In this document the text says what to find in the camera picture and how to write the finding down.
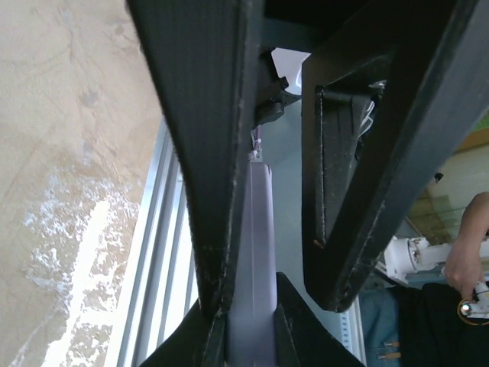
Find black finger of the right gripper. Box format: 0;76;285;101
141;301;227;367
274;272;362;367

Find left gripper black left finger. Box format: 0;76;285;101
128;1;264;317

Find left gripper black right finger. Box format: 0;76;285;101
302;1;488;312

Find black phone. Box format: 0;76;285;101
225;162;277;366

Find operator forearm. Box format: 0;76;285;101
455;192;488;247

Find operator hand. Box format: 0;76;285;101
445;239;484;299

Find operator blue jeans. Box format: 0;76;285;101
359;289;401;366

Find operator black shirt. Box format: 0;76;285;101
390;283;488;366

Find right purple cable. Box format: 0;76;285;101
248;125;267;161

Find white teleoperation handle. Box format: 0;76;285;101
379;237;488;326

